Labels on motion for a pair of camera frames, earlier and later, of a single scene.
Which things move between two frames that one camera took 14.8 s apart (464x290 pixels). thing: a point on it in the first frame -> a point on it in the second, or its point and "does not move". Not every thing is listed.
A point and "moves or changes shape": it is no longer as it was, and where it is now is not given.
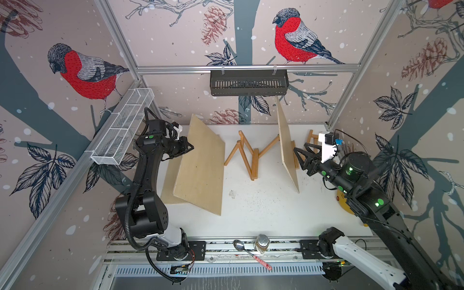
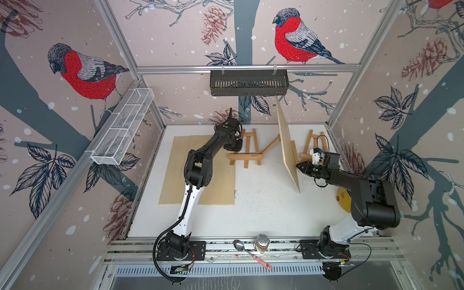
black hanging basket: x=249 y=83 does not move
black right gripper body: x=326 y=170 does not move
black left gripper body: x=176 y=147 -> x=236 y=145
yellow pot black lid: x=342 y=199 does not move
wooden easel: x=251 y=156 moves or changes shape
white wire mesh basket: x=121 y=125 does not move
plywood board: x=287 y=146 does not move
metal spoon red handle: x=239 y=246 does not move
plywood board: x=200 y=177 moves or changes shape
